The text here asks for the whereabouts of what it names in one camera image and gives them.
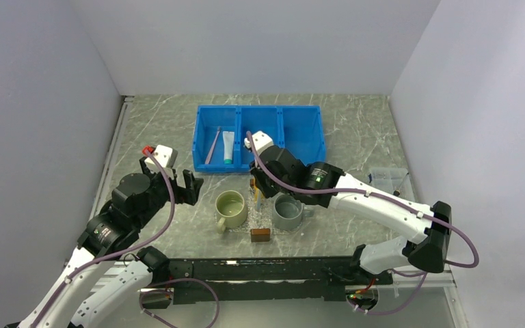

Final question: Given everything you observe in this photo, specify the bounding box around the aluminium side rail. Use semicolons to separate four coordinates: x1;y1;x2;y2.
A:
87;95;135;220

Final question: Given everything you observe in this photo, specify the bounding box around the cream ceramic mug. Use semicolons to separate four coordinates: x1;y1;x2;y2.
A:
215;190;248;234

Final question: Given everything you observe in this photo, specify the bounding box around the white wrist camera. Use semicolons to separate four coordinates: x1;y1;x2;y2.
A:
142;145;178;178
243;131;274;154

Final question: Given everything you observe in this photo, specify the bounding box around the white teal-capped toothpaste tube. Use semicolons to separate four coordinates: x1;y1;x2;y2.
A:
222;131;234;165

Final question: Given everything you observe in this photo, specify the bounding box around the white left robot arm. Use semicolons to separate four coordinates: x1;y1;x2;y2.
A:
11;154;204;327

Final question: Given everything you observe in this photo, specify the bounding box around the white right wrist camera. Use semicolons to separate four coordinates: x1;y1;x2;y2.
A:
243;131;274;154

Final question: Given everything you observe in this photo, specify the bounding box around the grey ceramic mug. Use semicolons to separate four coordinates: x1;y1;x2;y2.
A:
272;195;314;231

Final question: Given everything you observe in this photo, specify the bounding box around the blue storage bin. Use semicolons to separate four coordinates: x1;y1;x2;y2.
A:
191;105;236;174
279;105;326;165
232;105;284;174

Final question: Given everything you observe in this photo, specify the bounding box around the pink toothbrush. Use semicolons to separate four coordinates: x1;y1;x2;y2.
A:
204;126;221;165

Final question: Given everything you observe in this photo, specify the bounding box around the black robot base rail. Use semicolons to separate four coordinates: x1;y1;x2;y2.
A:
131;246;394;305

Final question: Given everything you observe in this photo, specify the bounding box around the blue right storage bin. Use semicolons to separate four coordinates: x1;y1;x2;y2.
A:
279;105;326;165

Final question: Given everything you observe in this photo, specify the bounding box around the yellow toothpaste tube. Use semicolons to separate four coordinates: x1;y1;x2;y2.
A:
250;178;260;202

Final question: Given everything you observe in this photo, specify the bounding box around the blue middle storage bin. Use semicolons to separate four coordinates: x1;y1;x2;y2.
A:
232;105;284;174

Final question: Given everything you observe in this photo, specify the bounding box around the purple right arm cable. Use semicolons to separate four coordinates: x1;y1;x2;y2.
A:
245;131;480;316

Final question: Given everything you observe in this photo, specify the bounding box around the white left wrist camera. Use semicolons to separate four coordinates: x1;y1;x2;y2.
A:
142;145;178;178

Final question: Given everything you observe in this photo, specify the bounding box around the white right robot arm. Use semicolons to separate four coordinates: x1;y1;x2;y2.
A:
250;146;451;284

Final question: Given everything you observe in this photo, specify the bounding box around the clear plastic parts box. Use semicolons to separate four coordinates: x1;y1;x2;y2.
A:
368;167;413;197

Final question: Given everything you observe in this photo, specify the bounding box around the yellow black screwdriver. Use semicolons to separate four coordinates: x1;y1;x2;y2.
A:
393;172;409;197

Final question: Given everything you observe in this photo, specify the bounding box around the light blue toothbrush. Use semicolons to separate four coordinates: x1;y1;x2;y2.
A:
256;189;262;211

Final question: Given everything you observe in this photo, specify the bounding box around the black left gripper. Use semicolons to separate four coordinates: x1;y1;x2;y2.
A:
134;156;203;228

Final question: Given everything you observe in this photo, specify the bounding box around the blue left storage bin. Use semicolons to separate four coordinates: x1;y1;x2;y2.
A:
191;105;236;174

